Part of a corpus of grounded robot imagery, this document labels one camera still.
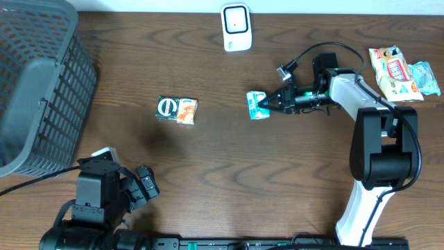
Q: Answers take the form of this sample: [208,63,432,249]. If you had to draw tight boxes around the cream wipes pack blue edges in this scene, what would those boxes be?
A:
[368,46,424,102]

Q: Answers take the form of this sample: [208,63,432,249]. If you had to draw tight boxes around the white barcode scanner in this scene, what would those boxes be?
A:
[220,3,253,52]

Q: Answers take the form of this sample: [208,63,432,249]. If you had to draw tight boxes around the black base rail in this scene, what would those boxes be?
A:
[148,237,410,250]

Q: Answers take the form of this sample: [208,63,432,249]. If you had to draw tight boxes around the grey plastic mesh basket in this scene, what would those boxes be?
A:
[1,1,98,177]

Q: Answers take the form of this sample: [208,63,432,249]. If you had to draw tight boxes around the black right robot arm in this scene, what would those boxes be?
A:
[258,53,421,247]

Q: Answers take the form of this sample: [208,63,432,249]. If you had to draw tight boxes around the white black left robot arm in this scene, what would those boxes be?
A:
[39,156,160,250]

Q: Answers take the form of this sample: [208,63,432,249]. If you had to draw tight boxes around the orange tissue pack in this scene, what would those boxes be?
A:
[176,99,198,125]

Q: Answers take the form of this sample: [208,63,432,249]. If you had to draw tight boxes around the teal white Kleenex tissue pack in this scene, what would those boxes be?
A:
[246,91,270,119]

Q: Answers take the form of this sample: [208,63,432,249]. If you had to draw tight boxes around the green soft wipes pack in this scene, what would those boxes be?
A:
[408,61,441,96]

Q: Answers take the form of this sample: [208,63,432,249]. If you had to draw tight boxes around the black healing ointment box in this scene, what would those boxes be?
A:
[155,97,180,120]

